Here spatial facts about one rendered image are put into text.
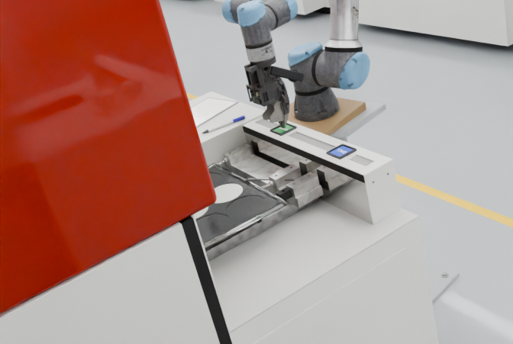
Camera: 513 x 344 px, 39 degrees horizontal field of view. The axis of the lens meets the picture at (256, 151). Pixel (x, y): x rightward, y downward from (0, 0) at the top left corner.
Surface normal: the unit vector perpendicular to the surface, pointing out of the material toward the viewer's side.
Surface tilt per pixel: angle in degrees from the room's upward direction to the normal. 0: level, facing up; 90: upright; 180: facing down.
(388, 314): 90
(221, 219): 0
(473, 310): 0
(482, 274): 0
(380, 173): 90
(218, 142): 90
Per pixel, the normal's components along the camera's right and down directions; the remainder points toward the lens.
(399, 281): 0.53, 0.25
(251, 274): -0.22, -0.88
